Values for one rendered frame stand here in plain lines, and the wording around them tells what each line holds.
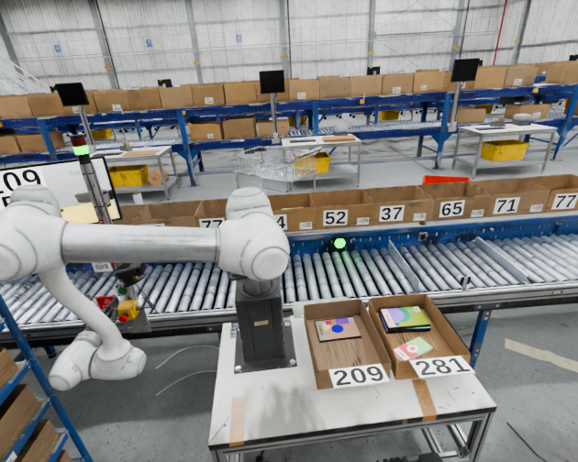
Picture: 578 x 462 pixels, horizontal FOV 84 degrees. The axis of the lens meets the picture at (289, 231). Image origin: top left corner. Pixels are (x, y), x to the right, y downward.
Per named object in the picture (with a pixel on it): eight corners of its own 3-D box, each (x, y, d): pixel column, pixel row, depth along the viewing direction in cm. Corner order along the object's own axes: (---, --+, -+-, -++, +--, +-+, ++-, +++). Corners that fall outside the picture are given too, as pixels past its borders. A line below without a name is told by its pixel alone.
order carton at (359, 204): (315, 231, 214) (315, 207, 207) (310, 214, 240) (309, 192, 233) (373, 226, 215) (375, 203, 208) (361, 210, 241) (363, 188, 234)
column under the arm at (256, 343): (297, 366, 132) (294, 302, 117) (233, 374, 130) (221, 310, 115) (291, 323, 155) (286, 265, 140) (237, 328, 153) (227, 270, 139)
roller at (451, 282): (455, 297, 173) (457, 290, 171) (416, 249, 219) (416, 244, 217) (464, 296, 173) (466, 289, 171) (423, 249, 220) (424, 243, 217)
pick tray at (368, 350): (316, 390, 121) (316, 371, 117) (303, 321, 156) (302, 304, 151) (390, 381, 123) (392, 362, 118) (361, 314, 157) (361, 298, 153)
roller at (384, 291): (383, 302, 172) (384, 295, 169) (359, 254, 218) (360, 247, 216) (393, 302, 172) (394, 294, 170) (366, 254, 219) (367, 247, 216)
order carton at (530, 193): (486, 217, 217) (493, 194, 210) (463, 203, 244) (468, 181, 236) (544, 214, 218) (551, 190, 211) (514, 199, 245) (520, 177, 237)
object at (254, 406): (208, 451, 106) (207, 445, 105) (223, 327, 158) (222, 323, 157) (495, 412, 113) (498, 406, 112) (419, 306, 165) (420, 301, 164)
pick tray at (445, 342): (394, 380, 123) (397, 361, 119) (367, 313, 158) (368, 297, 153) (467, 374, 124) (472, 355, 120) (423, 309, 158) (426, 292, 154)
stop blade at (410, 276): (416, 293, 174) (417, 280, 170) (387, 252, 215) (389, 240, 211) (416, 293, 174) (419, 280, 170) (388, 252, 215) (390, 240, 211)
